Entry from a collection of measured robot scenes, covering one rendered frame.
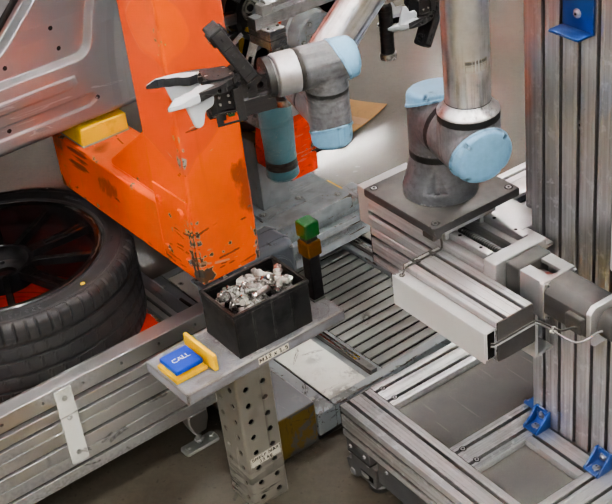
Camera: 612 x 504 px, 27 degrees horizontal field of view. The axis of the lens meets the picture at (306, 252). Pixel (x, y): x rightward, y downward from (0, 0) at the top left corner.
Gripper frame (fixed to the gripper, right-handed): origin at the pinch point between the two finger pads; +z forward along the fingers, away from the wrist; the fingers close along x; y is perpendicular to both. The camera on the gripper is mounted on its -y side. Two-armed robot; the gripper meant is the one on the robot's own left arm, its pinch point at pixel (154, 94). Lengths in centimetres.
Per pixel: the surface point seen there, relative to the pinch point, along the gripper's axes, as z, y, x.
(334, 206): -68, 86, 126
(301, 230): -34, 53, 47
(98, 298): 10, 67, 72
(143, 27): -10, 3, 54
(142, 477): 11, 115, 68
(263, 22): -44, 16, 84
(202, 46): -21, 9, 52
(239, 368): -12, 75, 35
